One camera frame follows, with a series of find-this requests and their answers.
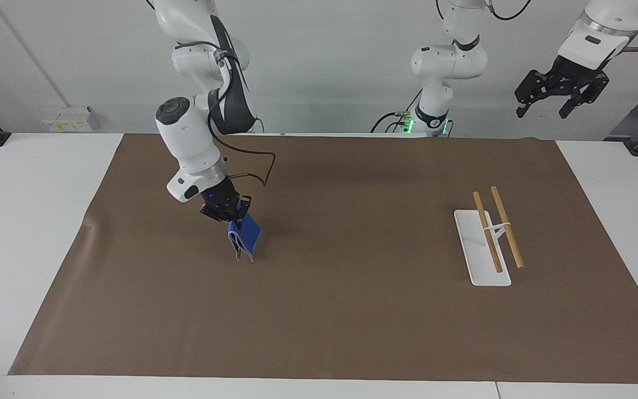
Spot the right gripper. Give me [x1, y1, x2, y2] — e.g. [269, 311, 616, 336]
[199, 178, 252, 223]

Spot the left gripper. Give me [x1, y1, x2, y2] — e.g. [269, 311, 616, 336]
[514, 54, 611, 120]

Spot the blue towel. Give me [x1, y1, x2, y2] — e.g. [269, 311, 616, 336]
[227, 213, 263, 262]

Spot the white rack with wooden bars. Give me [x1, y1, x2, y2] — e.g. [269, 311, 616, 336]
[454, 186, 525, 288]

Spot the white wall socket box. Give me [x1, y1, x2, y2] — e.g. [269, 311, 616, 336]
[40, 106, 95, 134]

